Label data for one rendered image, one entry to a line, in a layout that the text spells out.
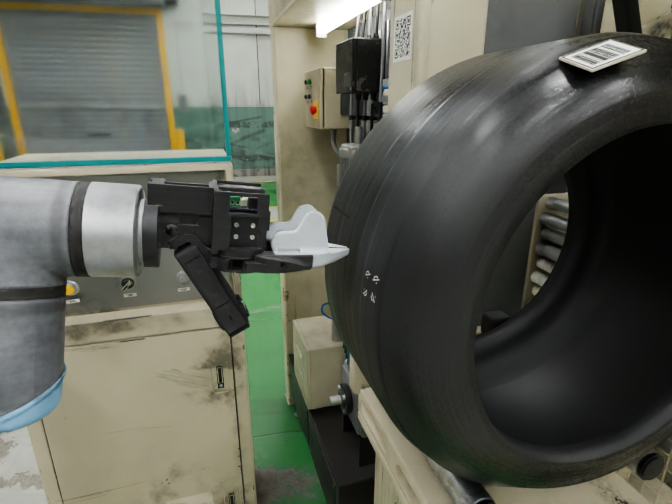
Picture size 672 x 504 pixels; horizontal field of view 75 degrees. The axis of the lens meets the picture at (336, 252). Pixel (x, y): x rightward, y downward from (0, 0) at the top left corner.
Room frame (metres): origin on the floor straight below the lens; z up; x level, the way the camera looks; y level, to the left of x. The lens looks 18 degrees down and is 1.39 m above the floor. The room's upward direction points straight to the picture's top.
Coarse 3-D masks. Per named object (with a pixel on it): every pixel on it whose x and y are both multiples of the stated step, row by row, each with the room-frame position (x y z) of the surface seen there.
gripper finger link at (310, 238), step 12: (312, 216) 0.44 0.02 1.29; (300, 228) 0.44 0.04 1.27; (312, 228) 0.44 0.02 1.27; (324, 228) 0.45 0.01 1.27; (276, 240) 0.43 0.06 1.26; (288, 240) 0.44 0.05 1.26; (300, 240) 0.44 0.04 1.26; (312, 240) 0.44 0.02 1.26; (324, 240) 0.45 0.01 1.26; (276, 252) 0.43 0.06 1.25; (288, 252) 0.43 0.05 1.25; (300, 252) 0.44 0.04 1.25; (312, 252) 0.44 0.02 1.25; (324, 252) 0.45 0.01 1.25; (336, 252) 0.45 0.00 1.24; (348, 252) 0.47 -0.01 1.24; (324, 264) 0.45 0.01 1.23
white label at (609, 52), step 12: (588, 48) 0.45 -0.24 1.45; (600, 48) 0.45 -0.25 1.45; (612, 48) 0.44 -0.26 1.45; (624, 48) 0.44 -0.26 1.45; (636, 48) 0.44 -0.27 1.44; (564, 60) 0.44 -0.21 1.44; (576, 60) 0.44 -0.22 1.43; (588, 60) 0.43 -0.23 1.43; (600, 60) 0.43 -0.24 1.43; (612, 60) 0.42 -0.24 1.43
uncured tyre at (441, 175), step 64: (512, 64) 0.47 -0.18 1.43; (640, 64) 0.45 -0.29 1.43; (384, 128) 0.57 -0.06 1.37; (448, 128) 0.44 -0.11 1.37; (512, 128) 0.41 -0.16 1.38; (576, 128) 0.41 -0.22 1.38; (640, 128) 0.43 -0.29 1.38; (384, 192) 0.46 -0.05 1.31; (448, 192) 0.40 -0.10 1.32; (512, 192) 0.40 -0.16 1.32; (576, 192) 0.77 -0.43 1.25; (640, 192) 0.73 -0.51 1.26; (384, 256) 0.42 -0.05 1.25; (448, 256) 0.38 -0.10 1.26; (576, 256) 0.77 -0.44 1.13; (640, 256) 0.72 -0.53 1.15; (384, 320) 0.40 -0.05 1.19; (448, 320) 0.38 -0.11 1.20; (512, 320) 0.76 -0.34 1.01; (576, 320) 0.74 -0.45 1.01; (640, 320) 0.66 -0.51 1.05; (384, 384) 0.41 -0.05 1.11; (448, 384) 0.38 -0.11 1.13; (512, 384) 0.68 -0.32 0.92; (576, 384) 0.64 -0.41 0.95; (640, 384) 0.59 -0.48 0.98; (448, 448) 0.40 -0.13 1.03; (512, 448) 0.40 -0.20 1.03; (576, 448) 0.45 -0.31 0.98; (640, 448) 0.47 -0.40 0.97
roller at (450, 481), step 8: (424, 456) 0.53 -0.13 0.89; (432, 464) 0.51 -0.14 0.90; (440, 472) 0.49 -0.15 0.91; (448, 472) 0.48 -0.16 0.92; (440, 480) 0.49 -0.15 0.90; (448, 480) 0.47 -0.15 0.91; (456, 480) 0.46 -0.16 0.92; (464, 480) 0.46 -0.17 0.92; (448, 488) 0.47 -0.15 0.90; (456, 488) 0.46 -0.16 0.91; (464, 488) 0.45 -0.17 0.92; (472, 488) 0.45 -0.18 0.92; (480, 488) 0.45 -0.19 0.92; (456, 496) 0.45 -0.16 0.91; (464, 496) 0.44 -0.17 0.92; (472, 496) 0.44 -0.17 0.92; (480, 496) 0.43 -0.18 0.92; (488, 496) 0.44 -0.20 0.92
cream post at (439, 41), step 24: (408, 0) 0.84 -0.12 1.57; (432, 0) 0.80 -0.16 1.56; (456, 0) 0.81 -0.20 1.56; (480, 0) 0.82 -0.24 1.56; (432, 24) 0.80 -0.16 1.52; (456, 24) 0.81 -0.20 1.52; (480, 24) 0.82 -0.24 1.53; (432, 48) 0.80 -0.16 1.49; (456, 48) 0.81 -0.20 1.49; (480, 48) 0.83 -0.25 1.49; (408, 72) 0.82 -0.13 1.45; (432, 72) 0.80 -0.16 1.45; (384, 480) 0.85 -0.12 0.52
